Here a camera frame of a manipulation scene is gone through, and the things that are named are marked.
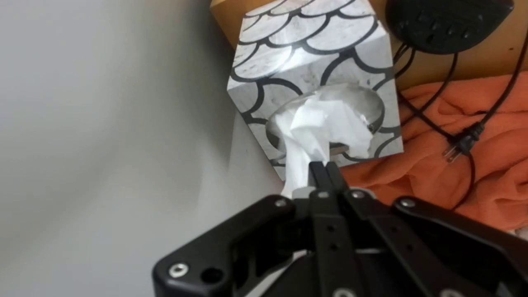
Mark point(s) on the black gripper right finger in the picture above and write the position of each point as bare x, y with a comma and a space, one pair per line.
439, 247

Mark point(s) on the white paper wipe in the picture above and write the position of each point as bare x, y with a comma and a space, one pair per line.
323, 123

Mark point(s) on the black round power hub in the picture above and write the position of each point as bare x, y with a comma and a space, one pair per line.
445, 21

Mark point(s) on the orange cloth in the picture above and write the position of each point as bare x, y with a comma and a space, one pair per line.
495, 158

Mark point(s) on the scale-patterned tissue box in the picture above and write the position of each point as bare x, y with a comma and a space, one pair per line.
307, 49

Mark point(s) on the light wooden dresser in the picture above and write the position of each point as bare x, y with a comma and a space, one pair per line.
439, 67

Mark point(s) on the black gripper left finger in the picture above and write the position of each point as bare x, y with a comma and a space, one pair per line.
241, 247

